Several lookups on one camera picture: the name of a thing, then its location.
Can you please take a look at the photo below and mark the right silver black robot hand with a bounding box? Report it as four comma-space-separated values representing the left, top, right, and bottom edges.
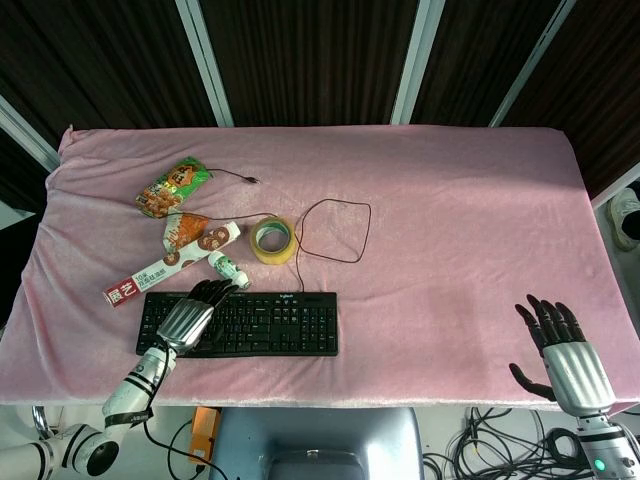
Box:
508, 293, 616, 416

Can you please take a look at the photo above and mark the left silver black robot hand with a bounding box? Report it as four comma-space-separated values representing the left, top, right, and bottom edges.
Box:
155, 279, 236, 357

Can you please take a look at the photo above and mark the black computer keyboard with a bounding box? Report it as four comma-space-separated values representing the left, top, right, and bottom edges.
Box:
135, 291, 340, 359

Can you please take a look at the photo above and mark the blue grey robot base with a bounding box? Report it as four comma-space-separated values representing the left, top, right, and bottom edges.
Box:
213, 407, 426, 480

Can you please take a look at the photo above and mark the long baking paper box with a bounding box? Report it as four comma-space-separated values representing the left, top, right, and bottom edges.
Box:
102, 221, 242, 312

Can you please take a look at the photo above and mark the small white green bottle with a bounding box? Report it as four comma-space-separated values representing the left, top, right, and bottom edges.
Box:
208, 250, 252, 290

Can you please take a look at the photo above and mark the orange white snack packet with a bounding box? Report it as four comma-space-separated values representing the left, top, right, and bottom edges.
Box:
163, 211, 210, 253

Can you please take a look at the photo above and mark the yellow packing tape roll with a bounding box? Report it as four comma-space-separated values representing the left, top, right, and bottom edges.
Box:
249, 216, 297, 266

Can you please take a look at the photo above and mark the orange power box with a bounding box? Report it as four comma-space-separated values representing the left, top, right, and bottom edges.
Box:
188, 407, 222, 466

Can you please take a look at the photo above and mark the green snack bag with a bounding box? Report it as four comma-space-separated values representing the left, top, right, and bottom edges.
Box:
134, 155, 216, 220

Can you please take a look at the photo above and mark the white sneaker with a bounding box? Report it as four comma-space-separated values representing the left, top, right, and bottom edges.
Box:
607, 187, 640, 253

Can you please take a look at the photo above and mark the pink fleece table cloth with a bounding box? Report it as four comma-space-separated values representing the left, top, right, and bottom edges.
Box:
0, 124, 634, 411

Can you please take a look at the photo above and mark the black floor cable bundle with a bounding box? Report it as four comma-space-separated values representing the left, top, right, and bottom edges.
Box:
422, 405, 599, 480

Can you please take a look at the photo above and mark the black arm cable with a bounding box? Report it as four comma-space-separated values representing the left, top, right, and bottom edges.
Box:
143, 339, 229, 480

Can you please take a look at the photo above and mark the black keyboard cable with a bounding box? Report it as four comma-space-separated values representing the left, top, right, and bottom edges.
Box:
295, 198, 372, 294

